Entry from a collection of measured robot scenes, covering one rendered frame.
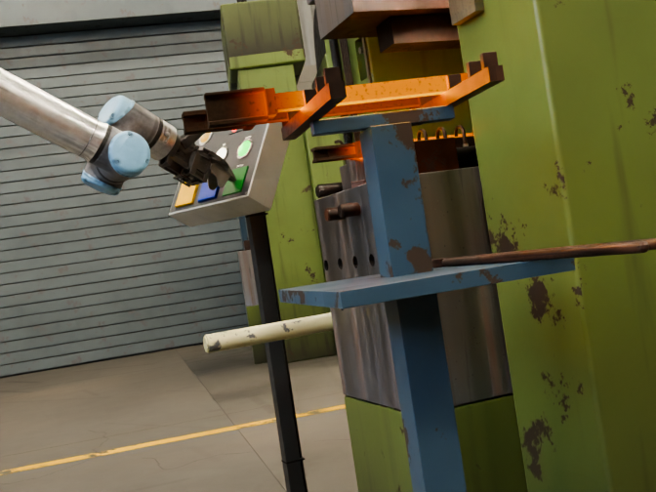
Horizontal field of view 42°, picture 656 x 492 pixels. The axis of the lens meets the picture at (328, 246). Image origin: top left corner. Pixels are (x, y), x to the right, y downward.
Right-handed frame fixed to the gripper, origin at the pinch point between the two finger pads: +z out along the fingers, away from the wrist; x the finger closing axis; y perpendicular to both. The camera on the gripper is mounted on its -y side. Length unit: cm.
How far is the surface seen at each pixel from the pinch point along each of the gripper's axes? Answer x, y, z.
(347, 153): 45.8, 5.8, -4.2
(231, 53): -334, -272, 190
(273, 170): 7.0, -4.0, 7.1
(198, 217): -18.1, 6.3, 5.6
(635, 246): 130, 53, -38
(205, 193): -10.6, 2.9, 0.8
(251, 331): 6.4, 36.9, 13.8
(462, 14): 78, -13, -13
